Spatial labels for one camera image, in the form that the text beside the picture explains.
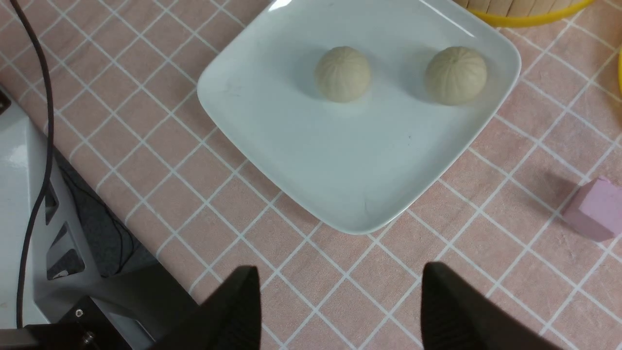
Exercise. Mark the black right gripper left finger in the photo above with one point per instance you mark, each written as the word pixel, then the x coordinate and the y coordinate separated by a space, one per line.
pixel 229 319

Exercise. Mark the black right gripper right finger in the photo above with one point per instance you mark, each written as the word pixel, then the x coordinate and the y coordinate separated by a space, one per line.
pixel 455 316

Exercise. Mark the white steamed bun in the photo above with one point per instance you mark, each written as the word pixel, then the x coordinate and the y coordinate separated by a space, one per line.
pixel 343 74
pixel 456 75

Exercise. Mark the white square plate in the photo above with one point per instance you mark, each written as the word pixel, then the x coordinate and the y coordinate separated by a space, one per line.
pixel 355 166

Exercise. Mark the pink cube block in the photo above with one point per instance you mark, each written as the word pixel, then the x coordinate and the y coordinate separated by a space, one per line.
pixel 595 211

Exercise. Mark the pink checkered tablecloth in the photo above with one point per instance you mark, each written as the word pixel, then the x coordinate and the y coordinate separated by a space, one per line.
pixel 124 76

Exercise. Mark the yellow-rimmed woven steamer lid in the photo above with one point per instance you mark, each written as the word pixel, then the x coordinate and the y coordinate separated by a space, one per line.
pixel 619 68

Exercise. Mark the yellow-rimmed bamboo steamer basket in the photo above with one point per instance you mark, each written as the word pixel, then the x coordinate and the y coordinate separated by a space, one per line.
pixel 522 13

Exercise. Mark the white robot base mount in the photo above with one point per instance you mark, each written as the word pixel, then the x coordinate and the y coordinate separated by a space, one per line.
pixel 67 304

